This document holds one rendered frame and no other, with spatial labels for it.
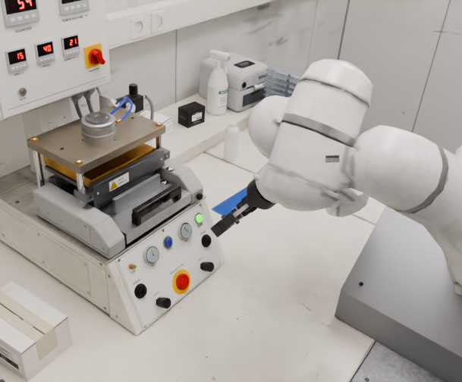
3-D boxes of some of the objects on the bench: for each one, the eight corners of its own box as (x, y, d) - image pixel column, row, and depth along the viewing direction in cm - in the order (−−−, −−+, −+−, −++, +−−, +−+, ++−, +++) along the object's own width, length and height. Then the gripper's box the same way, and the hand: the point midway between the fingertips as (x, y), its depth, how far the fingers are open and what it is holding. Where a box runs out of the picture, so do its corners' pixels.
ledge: (77, 158, 182) (75, 147, 179) (220, 92, 240) (221, 82, 238) (139, 189, 168) (138, 177, 165) (275, 111, 227) (275, 101, 224)
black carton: (177, 123, 200) (177, 106, 196) (194, 117, 206) (194, 101, 202) (187, 128, 197) (188, 111, 193) (205, 122, 202) (205, 105, 199)
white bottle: (236, 162, 187) (239, 126, 179) (222, 161, 187) (224, 124, 179) (237, 155, 191) (240, 120, 183) (224, 154, 191) (226, 118, 183)
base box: (-4, 239, 142) (-16, 187, 133) (100, 185, 169) (96, 138, 159) (136, 336, 118) (133, 281, 108) (233, 255, 144) (237, 204, 134)
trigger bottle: (202, 112, 210) (205, 51, 196) (212, 105, 216) (215, 46, 202) (221, 117, 206) (224, 57, 193) (231, 111, 213) (235, 51, 199)
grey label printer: (196, 96, 223) (197, 57, 214) (227, 85, 236) (230, 48, 227) (239, 115, 210) (243, 75, 201) (269, 102, 223) (274, 64, 213)
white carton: (107, 151, 178) (105, 133, 174) (145, 126, 195) (145, 109, 191) (136, 161, 174) (136, 142, 170) (173, 135, 191) (173, 117, 187)
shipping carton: (-30, 339, 114) (-39, 311, 109) (21, 306, 123) (15, 278, 118) (23, 385, 105) (16, 356, 100) (73, 345, 114) (70, 317, 109)
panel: (143, 330, 119) (114, 259, 113) (221, 264, 140) (200, 201, 134) (148, 332, 117) (120, 260, 112) (227, 264, 138) (206, 201, 133)
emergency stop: (177, 292, 128) (171, 278, 126) (187, 283, 130) (182, 270, 129) (181, 293, 126) (176, 279, 125) (191, 284, 129) (187, 270, 128)
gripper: (275, 163, 119) (221, 208, 136) (241, 186, 110) (190, 232, 127) (295, 189, 118) (239, 231, 135) (263, 214, 109) (208, 256, 126)
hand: (222, 226), depth 129 cm, fingers closed
